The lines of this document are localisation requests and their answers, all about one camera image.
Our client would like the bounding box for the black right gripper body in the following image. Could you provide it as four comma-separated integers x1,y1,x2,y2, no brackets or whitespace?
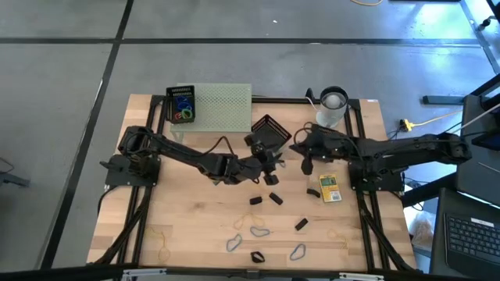
288,130,355,176

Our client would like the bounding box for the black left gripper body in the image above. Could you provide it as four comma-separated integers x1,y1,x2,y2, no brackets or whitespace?
245,134,284,187

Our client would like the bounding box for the black plastic mesh basket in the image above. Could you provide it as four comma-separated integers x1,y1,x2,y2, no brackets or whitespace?
165,84,196,125
251,113,293,153

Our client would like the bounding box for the small yellow green crayon box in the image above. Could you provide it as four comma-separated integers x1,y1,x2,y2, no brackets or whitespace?
319,173,343,204

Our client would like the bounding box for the yellow rubber band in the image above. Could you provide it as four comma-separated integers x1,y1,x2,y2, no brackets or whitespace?
233,212,266,231
327,229,349,251
146,226,172,263

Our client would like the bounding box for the black keyboard desk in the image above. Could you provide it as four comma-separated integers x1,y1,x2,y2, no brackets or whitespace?
428,187,500,281

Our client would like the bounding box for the black side desk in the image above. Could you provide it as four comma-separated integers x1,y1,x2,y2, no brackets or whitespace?
455,73,500,208

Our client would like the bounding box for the green perforated metal shelf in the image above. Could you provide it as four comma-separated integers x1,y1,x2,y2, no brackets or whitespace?
170,82,253,148

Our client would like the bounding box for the blue rubber band bundle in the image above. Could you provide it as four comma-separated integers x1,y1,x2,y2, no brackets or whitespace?
174,94,195,113

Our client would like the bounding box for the black rig crossbar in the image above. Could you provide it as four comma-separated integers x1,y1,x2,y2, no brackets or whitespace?
0,264,500,281

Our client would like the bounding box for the black floor base bar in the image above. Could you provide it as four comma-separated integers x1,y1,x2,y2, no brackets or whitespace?
421,94,466,105

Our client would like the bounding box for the clear plastic bag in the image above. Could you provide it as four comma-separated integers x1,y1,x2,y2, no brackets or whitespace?
409,218,435,247

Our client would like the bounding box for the white rod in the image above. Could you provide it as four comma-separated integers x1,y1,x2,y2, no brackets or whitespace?
459,102,500,130

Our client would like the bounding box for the dark tablet device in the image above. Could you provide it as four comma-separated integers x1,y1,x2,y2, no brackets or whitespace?
470,130,500,152

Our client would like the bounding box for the black computer keyboard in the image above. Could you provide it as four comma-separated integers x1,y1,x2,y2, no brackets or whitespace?
445,212,500,276

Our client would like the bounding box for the grey stand leg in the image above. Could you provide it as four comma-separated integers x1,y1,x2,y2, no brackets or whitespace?
0,155,31,188

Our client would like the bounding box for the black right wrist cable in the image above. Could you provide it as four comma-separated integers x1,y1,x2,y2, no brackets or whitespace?
292,121,314,138

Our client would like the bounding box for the white humidifier cable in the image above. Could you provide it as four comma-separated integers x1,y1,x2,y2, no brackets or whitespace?
305,95,325,118

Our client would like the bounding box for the yellow extension cord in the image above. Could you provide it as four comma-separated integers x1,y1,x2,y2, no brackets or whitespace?
398,111,464,133

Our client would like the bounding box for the silver metal bracket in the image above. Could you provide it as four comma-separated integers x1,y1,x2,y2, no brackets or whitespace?
120,268,167,281
338,272,386,281

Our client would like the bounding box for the grey metal floor rail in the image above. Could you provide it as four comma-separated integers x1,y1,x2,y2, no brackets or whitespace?
459,0,500,75

